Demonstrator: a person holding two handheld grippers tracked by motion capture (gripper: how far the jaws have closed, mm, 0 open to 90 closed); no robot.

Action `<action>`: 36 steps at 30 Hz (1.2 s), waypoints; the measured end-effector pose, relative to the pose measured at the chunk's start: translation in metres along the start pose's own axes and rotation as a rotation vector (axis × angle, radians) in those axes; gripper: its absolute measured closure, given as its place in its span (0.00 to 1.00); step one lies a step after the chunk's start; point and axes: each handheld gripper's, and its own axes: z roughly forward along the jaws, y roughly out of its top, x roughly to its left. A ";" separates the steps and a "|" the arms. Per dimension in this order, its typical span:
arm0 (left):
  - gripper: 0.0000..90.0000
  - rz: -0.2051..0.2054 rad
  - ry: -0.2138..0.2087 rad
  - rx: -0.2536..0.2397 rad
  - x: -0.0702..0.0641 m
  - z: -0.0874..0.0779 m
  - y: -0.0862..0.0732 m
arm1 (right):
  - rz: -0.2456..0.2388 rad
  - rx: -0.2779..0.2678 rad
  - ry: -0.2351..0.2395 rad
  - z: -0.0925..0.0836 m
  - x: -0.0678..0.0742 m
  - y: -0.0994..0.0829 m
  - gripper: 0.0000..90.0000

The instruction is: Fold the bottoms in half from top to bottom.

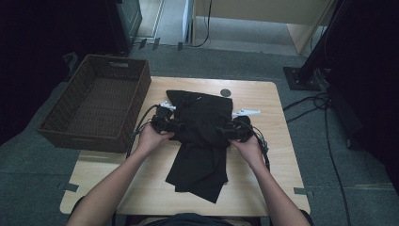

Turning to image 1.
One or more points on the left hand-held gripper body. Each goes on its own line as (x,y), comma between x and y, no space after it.
(161,121)

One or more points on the grey tape strip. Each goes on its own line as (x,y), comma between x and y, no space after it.
(69,187)
(302,191)

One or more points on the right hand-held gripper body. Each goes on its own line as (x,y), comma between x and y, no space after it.
(242,128)

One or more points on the black chair armrest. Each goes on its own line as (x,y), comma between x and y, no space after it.
(76,205)
(309,218)

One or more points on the dark metal cabinet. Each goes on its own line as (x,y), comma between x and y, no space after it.
(128,19)

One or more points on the brown wicker basket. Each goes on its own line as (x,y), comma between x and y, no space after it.
(97,103)

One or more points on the person's left hand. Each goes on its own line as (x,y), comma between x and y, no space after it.
(150,139)

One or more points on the person's right hand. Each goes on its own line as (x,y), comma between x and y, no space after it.
(249,152)

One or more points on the black stand post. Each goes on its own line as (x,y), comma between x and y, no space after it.
(316,50)

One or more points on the person's dark shirt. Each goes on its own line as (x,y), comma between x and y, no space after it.
(188,220)

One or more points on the white panel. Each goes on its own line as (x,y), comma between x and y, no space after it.
(187,19)

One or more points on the black pants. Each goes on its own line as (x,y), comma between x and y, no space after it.
(200,157)

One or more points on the dark round table grommet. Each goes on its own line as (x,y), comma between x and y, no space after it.
(225,93)

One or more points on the black stand base plate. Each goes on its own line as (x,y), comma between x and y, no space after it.
(298,83)

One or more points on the black curtain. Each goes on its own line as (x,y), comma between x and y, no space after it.
(373,78)
(31,47)

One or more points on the light wooden cabinet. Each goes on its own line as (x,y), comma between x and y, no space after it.
(251,9)

